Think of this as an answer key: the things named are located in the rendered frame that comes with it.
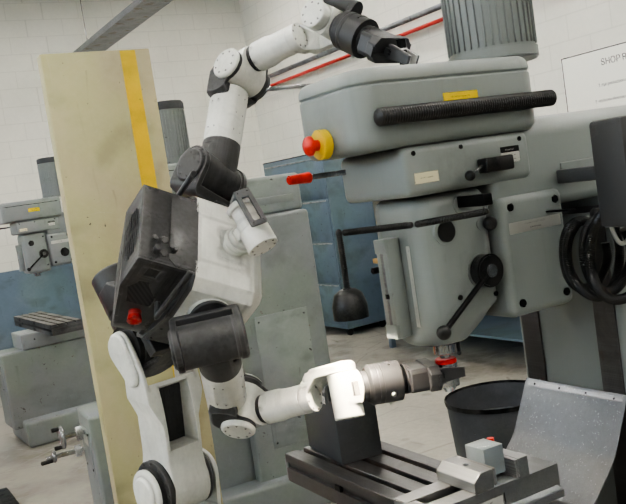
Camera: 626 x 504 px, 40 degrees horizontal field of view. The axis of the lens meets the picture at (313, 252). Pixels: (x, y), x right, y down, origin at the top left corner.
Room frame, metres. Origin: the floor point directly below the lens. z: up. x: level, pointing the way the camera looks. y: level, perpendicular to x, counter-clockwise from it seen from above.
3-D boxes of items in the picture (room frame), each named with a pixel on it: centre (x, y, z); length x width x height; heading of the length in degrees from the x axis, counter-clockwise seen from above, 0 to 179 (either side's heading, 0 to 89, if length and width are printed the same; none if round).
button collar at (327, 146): (1.71, -0.05, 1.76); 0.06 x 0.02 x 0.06; 29
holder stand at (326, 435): (2.28, 0.00, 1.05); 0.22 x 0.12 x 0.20; 23
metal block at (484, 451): (1.75, -0.29, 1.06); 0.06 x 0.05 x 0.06; 29
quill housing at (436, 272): (1.83, -0.25, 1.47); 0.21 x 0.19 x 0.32; 29
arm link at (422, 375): (1.81, -0.16, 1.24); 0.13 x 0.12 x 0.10; 9
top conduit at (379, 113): (1.72, -0.35, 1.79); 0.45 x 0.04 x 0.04; 119
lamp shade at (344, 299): (1.70, -0.06, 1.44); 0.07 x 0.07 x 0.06
